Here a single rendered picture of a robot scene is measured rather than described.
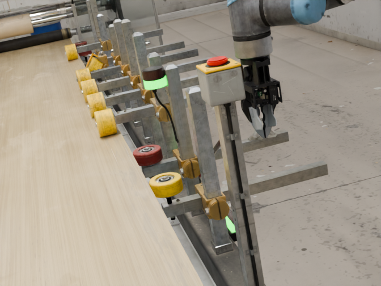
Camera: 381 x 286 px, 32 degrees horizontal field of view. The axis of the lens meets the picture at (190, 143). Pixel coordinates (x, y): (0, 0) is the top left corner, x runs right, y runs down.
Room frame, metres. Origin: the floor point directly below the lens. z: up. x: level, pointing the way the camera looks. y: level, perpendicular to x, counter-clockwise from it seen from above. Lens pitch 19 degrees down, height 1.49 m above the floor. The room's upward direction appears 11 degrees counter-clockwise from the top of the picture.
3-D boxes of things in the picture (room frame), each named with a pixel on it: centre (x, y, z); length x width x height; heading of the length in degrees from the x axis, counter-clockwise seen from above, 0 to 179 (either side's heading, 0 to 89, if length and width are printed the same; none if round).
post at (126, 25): (2.46, 0.15, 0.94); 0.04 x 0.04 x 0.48; 11
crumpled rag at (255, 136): (1.81, -0.21, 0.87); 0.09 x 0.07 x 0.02; 101
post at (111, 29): (2.95, 0.25, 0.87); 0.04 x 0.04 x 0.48; 11
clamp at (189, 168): (1.75, 0.02, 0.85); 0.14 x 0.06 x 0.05; 11
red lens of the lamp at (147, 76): (1.72, 0.06, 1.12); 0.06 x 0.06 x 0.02
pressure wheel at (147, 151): (1.75, 0.12, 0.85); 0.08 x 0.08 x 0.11
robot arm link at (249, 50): (1.56, -0.19, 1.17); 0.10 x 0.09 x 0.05; 102
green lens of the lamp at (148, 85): (1.72, 0.06, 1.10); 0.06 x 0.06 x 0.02
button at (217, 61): (1.22, -0.08, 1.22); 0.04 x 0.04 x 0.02
